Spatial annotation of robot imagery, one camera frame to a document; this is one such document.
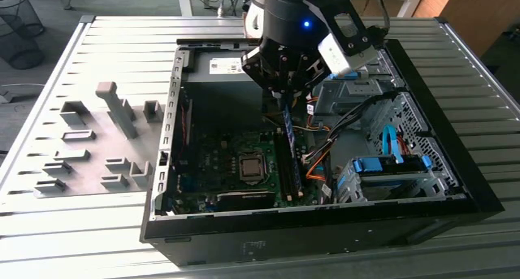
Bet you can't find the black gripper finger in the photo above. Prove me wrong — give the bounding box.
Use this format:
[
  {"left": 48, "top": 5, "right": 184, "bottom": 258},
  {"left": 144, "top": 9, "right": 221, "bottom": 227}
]
[
  {"left": 290, "top": 55, "right": 330, "bottom": 99},
  {"left": 242, "top": 46, "right": 290, "bottom": 99}
]

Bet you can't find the black RAM slot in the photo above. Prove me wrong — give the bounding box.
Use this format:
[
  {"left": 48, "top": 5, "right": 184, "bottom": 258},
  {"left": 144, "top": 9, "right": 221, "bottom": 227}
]
[{"left": 272, "top": 129, "right": 293, "bottom": 201}]

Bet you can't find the blue plastic bay latch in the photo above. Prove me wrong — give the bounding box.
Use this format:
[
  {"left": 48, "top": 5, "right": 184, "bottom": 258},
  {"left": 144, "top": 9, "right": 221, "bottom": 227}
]
[{"left": 330, "top": 69, "right": 362, "bottom": 80}]

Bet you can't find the grey metal drive cage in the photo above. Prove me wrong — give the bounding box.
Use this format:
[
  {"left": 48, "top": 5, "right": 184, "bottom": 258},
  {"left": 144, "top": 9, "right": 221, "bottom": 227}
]
[{"left": 310, "top": 47, "right": 408, "bottom": 117}]

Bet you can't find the grey power supply unit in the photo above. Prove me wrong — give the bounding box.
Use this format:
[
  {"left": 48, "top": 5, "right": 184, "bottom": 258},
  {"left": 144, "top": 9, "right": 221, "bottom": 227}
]
[{"left": 186, "top": 52, "right": 269, "bottom": 131}]

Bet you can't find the CPU socket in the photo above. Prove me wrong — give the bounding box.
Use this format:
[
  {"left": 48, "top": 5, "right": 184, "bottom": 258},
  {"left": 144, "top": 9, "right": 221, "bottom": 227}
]
[{"left": 236, "top": 150, "right": 269, "bottom": 185}]

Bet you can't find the hard disk in blue carrier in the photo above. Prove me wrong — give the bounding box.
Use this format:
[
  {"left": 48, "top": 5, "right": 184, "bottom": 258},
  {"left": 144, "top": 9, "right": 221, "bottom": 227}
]
[{"left": 350, "top": 155, "right": 432, "bottom": 174}]

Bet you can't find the green motherboard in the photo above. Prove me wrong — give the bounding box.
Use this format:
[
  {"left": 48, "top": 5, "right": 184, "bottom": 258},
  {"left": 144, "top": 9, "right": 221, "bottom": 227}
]
[{"left": 169, "top": 128, "right": 325, "bottom": 214}]

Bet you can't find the black graphics card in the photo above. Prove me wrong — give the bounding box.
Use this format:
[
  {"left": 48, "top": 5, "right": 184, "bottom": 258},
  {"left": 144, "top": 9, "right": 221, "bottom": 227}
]
[{"left": 214, "top": 189, "right": 277, "bottom": 212}]

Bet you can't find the grey metal disk bay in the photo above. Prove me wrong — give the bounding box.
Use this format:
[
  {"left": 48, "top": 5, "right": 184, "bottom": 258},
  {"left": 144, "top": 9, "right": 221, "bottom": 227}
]
[{"left": 332, "top": 155, "right": 466, "bottom": 204}]

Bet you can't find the wooden cabinet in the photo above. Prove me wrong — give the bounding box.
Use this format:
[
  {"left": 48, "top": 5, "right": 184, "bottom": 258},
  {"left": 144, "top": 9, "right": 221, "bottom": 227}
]
[{"left": 440, "top": 0, "right": 520, "bottom": 59}]

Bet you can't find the grey parts rack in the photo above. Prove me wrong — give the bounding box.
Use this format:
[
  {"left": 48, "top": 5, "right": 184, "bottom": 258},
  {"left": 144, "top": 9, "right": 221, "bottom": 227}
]
[{"left": 32, "top": 81, "right": 165, "bottom": 199}]

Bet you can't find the black PC case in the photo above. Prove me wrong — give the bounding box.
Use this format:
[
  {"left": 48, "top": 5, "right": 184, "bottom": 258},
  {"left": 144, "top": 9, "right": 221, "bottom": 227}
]
[{"left": 138, "top": 37, "right": 505, "bottom": 267}]

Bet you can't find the black camera bracket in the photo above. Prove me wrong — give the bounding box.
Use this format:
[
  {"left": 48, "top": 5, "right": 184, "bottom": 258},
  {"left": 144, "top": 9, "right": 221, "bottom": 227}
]
[{"left": 304, "top": 0, "right": 385, "bottom": 59}]

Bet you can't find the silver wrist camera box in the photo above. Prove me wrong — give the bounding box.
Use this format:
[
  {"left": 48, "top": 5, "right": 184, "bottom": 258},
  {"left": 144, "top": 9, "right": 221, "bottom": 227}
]
[{"left": 316, "top": 35, "right": 380, "bottom": 79}]

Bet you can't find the black cable bundle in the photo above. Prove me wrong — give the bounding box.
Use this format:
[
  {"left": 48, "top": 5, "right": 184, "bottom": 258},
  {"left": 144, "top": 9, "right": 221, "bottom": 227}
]
[{"left": 302, "top": 91, "right": 398, "bottom": 167}]

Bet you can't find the yellow wire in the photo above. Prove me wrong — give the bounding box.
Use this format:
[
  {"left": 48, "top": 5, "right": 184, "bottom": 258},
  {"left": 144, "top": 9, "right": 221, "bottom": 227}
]
[{"left": 262, "top": 94, "right": 300, "bottom": 124}]

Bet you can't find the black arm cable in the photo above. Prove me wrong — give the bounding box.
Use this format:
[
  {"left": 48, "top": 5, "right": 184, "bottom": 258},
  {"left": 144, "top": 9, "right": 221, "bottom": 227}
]
[{"left": 372, "top": 0, "right": 392, "bottom": 30}]

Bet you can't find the blue flat wire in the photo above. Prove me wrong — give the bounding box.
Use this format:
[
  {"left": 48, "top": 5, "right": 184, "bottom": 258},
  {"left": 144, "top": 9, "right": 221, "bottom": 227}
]
[{"left": 381, "top": 124, "right": 406, "bottom": 164}]

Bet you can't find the wooden desk white frame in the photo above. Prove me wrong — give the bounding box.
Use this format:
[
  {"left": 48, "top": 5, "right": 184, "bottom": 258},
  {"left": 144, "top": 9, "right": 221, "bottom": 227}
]
[{"left": 173, "top": 0, "right": 432, "bottom": 18}]

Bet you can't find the orange wire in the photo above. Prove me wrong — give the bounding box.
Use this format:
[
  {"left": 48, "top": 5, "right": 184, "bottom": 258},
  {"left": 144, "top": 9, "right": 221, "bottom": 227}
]
[{"left": 305, "top": 155, "right": 326, "bottom": 181}]

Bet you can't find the black wire waste basket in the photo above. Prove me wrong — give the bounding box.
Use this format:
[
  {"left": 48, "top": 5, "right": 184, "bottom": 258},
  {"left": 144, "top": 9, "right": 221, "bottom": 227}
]
[{"left": 0, "top": 0, "right": 45, "bottom": 70}]

